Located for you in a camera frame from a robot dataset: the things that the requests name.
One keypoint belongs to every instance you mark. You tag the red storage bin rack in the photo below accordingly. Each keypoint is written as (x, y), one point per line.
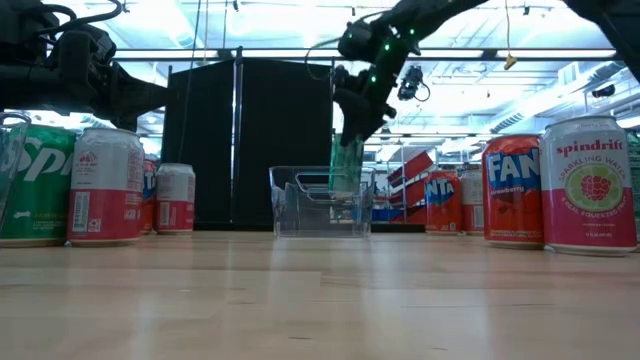
(412, 170)

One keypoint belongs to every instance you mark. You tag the pink white Spindrift can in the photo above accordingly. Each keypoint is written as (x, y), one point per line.
(585, 225)

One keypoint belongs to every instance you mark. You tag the black overhead camera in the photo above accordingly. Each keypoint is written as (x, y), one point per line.
(410, 82)

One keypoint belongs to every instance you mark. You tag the metal overhead frame beam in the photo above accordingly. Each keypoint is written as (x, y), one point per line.
(200, 54)

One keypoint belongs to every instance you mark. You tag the blue storage bins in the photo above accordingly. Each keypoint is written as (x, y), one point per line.
(387, 215)

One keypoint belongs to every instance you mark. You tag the silver grey soda can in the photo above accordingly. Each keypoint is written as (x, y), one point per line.
(175, 215)

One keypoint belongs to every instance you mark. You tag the black ceiling-mounted device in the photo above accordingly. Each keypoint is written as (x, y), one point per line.
(604, 91)

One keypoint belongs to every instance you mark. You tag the red Fanta strawberry can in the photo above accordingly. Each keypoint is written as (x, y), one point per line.
(442, 210)
(512, 215)
(148, 200)

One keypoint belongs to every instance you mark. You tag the metal frame post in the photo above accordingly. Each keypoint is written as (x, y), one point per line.
(238, 150)
(403, 200)

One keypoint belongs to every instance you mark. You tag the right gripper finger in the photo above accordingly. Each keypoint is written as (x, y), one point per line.
(360, 115)

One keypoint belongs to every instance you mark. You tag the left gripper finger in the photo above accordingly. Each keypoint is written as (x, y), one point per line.
(135, 100)

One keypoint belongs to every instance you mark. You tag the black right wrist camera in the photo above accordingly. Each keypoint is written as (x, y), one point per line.
(346, 79)

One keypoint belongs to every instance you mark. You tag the black folding partition screen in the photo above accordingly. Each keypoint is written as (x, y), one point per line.
(285, 150)

